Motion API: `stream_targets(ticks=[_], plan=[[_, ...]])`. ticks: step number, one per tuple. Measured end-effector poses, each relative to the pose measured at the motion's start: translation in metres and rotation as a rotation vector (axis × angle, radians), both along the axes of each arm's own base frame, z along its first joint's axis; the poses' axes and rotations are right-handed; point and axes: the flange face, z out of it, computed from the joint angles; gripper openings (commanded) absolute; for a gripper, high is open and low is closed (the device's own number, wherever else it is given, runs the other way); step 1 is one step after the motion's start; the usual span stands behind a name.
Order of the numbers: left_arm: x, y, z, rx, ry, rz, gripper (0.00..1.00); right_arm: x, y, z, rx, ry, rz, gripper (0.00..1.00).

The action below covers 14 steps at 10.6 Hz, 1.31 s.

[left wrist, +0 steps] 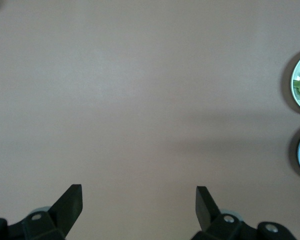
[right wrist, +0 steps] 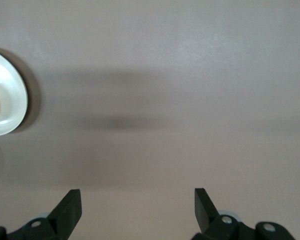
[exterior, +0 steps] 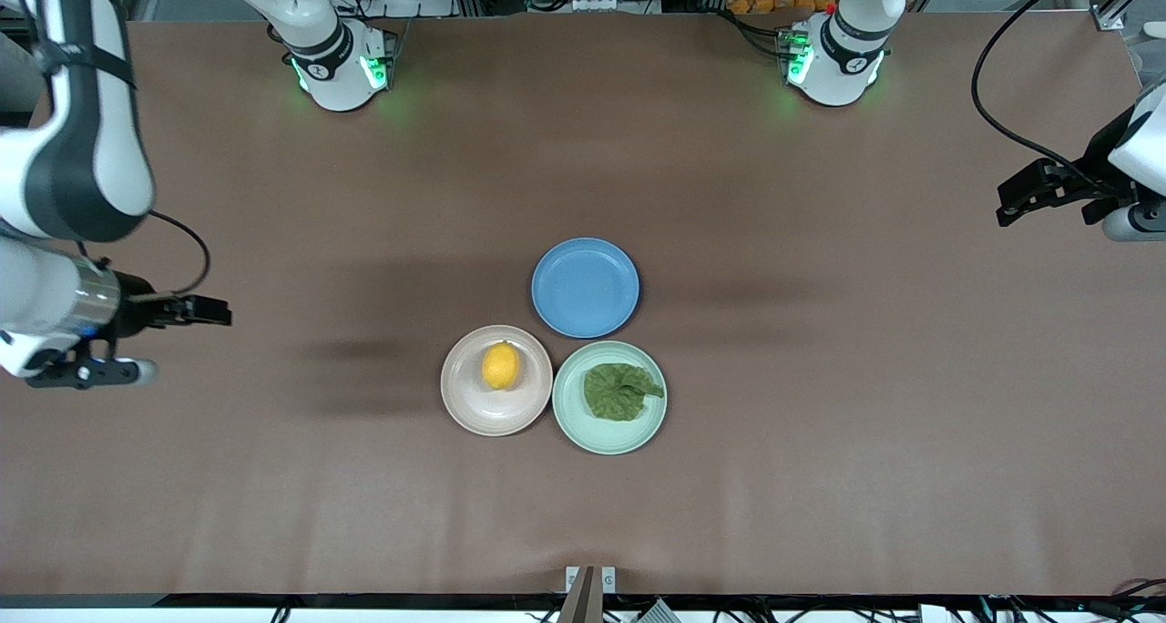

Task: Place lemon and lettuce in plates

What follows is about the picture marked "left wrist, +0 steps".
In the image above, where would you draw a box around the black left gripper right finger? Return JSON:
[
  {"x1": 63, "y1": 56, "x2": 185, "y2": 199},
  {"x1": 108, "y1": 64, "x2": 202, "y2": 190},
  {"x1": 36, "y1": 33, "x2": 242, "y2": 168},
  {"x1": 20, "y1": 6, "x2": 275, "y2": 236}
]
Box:
[{"x1": 189, "y1": 185, "x2": 295, "y2": 240}]

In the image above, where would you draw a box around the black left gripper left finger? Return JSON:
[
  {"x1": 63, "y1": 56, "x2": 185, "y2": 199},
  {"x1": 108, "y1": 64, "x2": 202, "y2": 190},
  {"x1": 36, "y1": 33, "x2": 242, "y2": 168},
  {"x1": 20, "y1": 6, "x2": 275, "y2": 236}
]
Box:
[{"x1": 0, "y1": 184, "x2": 84, "y2": 240}]

